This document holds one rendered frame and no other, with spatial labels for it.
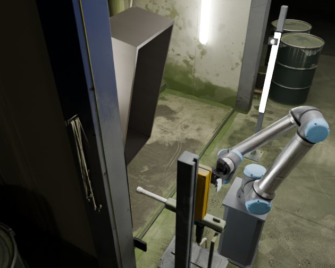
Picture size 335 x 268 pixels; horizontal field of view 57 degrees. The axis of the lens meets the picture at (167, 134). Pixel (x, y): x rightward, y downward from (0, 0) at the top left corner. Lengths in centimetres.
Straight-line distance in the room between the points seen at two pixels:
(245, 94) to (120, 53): 254
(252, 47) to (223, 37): 39
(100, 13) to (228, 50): 301
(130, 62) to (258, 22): 220
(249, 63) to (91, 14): 308
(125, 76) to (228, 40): 222
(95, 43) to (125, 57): 80
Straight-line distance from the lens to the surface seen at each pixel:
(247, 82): 419
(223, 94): 439
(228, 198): 231
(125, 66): 206
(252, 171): 214
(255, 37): 397
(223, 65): 421
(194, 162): 104
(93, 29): 123
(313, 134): 173
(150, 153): 355
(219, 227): 151
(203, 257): 181
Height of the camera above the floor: 233
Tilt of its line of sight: 37 degrees down
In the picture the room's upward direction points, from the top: straight up
